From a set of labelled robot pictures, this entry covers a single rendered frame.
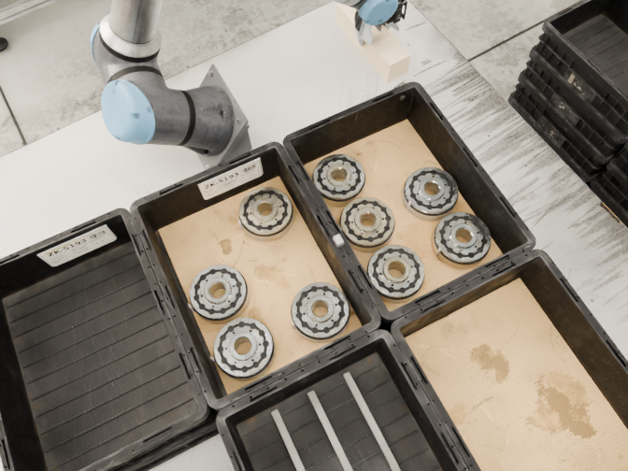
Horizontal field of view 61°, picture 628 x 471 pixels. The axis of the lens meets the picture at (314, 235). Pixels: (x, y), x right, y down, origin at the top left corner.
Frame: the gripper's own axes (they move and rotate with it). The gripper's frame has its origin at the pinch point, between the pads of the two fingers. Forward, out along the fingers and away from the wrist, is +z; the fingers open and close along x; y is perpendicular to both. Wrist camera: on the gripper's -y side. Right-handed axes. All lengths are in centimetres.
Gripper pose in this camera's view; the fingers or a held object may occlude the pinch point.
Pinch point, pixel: (372, 34)
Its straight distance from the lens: 144.8
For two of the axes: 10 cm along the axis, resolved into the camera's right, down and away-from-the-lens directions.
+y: 5.2, 7.7, -3.6
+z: 0.2, 4.1, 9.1
